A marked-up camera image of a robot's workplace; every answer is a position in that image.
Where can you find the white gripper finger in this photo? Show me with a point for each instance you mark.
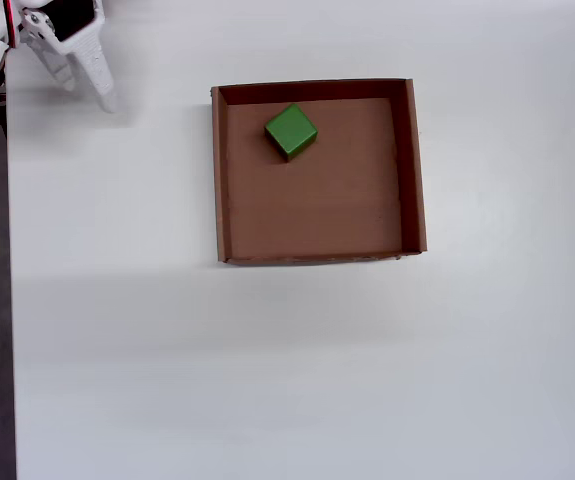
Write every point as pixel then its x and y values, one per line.
pixel 94 70
pixel 57 67

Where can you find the green cube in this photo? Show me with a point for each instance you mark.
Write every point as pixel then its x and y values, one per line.
pixel 291 131

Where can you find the brown cardboard box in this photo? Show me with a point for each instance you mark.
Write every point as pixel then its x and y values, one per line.
pixel 317 210

